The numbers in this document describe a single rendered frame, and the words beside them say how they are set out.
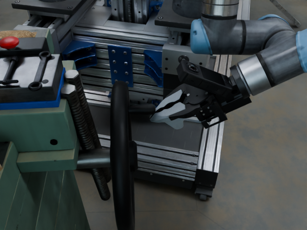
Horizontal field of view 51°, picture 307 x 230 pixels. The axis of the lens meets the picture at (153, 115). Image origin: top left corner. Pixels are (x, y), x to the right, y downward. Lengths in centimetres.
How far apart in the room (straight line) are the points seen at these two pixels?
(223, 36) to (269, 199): 104
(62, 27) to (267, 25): 69
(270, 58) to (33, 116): 43
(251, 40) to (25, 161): 50
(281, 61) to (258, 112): 134
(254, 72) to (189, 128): 90
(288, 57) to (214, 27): 16
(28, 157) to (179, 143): 95
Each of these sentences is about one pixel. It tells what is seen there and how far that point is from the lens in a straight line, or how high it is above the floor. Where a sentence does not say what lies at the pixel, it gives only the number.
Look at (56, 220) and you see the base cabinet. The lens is 83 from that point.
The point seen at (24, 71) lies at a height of 100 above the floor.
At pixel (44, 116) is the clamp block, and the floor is 95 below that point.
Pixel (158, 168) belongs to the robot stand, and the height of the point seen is 18.
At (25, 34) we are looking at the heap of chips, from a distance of 82.
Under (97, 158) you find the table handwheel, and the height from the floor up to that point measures 82.
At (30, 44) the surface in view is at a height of 101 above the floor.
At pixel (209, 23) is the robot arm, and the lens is 69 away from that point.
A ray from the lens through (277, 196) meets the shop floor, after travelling 162.
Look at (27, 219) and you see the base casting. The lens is 64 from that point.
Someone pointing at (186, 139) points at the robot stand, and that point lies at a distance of 146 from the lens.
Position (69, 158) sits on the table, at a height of 87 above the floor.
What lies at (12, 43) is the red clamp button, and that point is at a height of 102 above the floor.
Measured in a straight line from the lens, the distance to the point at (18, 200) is 60.
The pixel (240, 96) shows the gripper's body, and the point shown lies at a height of 86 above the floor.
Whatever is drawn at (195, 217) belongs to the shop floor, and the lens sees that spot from 148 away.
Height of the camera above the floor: 129
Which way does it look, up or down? 44 degrees down
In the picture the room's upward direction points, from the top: straight up
